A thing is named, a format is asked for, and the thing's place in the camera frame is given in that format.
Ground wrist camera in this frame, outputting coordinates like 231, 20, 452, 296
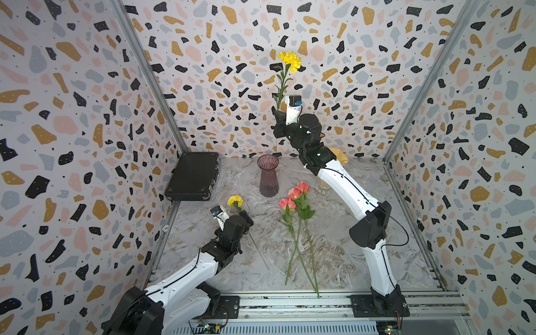
286, 95, 302, 126
210, 205, 229, 231

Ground aluminium left corner post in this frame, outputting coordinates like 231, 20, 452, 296
108, 0, 188, 156

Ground aluminium right corner post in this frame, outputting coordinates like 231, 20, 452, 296
382, 0, 480, 165

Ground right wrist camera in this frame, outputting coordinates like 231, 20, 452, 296
286, 95, 302, 126

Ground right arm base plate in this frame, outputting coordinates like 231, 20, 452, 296
350, 286, 410, 318

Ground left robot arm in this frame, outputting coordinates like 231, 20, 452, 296
102, 206, 254, 334

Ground purple ribbed glass vase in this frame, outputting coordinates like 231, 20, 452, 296
257, 154, 279, 198

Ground aluminium corner post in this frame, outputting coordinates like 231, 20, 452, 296
382, 0, 480, 165
108, 0, 188, 156

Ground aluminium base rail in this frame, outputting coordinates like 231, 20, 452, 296
167, 288, 474, 335

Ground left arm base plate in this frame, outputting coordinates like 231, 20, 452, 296
201, 295, 240, 320

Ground green circuit board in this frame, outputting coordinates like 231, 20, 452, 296
188, 319, 224, 334

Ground yellow fluted glass vase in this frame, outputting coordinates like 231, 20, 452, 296
313, 146, 350, 196

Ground yellow carnation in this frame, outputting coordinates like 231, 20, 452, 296
227, 195, 269, 269
274, 52, 302, 110

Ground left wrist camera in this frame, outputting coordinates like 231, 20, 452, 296
210, 205, 229, 231

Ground pink rose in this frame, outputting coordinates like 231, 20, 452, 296
279, 198, 297, 285
295, 181, 315, 269
287, 187, 320, 298

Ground black briefcase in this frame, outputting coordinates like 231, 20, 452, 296
165, 152, 220, 202

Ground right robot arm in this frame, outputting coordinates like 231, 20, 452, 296
273, 110, 400, 299

